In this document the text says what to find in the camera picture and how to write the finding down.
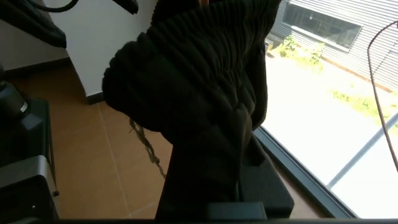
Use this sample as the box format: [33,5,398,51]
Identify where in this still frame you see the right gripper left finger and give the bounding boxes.
[205,201,268,220]

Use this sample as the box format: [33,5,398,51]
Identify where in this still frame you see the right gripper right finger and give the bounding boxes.
[238,136,295,218]

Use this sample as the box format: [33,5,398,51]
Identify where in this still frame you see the black shorts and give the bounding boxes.
[101,0,282,220]

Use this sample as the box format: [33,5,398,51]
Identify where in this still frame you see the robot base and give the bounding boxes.
[0,62,60,220]

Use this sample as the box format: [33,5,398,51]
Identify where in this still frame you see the window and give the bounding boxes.
[252,0,398,219]

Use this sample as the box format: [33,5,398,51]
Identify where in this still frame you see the black cable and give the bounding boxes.
[27,0,79,14]

